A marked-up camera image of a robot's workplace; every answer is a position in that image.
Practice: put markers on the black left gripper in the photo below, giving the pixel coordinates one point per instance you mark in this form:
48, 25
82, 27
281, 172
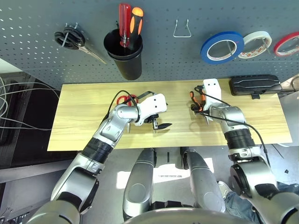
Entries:
149, 119

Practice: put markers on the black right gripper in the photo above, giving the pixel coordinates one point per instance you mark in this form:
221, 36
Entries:
199, 109

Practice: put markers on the orange black pliers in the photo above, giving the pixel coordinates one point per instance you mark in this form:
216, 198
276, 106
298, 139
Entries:
192, 96

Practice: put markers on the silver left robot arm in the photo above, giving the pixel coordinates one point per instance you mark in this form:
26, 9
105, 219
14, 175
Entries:
109, 130

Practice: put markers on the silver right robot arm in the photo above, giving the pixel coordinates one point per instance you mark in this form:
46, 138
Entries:
233, 116

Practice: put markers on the grey metal pegboard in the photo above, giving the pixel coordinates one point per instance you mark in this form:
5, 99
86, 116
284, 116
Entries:
163, 58

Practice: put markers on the black plastic cup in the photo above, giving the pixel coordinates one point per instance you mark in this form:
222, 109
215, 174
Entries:
130, 70

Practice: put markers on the black plastic tool case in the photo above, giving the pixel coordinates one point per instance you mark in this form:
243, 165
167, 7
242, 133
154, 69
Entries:
254, 84

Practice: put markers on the white floor label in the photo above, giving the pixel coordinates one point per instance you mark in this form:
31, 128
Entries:
170, 176

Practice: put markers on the silver right robot leg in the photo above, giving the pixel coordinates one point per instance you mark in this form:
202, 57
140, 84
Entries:
201, 182

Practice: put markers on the silver robot leg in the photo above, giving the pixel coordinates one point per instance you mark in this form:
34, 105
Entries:
137, 186
201, 182

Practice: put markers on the silver left robot leg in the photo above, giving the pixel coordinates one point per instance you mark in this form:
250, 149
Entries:
137, 186

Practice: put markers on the blue tape roll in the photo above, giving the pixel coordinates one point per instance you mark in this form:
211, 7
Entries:
227, 34

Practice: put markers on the grey white sneaker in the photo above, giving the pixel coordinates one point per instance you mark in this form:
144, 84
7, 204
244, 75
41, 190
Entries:
224, 189

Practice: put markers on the white tape roll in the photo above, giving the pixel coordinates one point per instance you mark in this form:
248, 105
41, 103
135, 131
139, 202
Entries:
255, 34

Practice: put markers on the blue jeans leg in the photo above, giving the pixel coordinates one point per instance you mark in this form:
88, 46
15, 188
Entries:
236, 205

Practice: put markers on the red tape roll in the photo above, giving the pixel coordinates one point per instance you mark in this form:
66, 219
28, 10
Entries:
280, 43

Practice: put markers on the silver robot torso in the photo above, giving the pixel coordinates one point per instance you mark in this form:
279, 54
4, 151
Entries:
187, 217

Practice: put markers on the metal scissors peg hook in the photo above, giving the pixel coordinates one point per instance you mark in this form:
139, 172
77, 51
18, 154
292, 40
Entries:
76, 25

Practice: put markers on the black side cabinet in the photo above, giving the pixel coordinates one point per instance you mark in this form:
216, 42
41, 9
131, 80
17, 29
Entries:
28, 149

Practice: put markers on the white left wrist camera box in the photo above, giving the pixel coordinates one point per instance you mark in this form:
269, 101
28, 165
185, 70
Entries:
154, 105

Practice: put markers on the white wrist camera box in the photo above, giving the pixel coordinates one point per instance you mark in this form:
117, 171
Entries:
154, 105
211, 91

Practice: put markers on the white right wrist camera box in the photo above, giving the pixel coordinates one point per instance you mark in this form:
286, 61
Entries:
211, 91

